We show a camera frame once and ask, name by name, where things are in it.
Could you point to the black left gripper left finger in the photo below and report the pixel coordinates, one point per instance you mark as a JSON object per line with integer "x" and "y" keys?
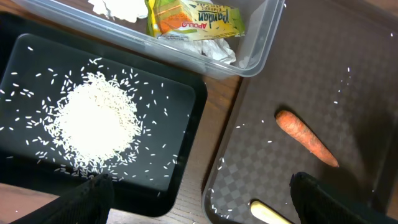
{"x": 89, "y": 203}

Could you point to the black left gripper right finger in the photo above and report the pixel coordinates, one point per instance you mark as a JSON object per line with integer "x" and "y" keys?
{"x": 316, "y": 202}

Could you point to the cream plastic spoon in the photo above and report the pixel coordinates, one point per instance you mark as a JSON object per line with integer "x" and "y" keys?
{"x": 264, "y": 213}

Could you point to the pile of white rice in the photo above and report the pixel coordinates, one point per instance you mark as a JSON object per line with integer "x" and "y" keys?
{"x": 95, "y": 122}

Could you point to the orange carrot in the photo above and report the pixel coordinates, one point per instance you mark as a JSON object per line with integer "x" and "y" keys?
{"x": 298, "y": 130}

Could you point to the yellow green snack wrapper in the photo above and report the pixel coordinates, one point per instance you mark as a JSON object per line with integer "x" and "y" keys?
{"x": 188, "y": 21}

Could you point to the black waste tray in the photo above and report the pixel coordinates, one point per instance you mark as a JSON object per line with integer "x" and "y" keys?
{"x": 39, "y": 65}

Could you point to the clear plastic waste bin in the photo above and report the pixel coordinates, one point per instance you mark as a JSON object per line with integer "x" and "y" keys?
{"x": 125, "y": 23}

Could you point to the dark brown serving tray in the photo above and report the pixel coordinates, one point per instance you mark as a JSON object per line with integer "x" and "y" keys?
{"x": 333, "y": 64}

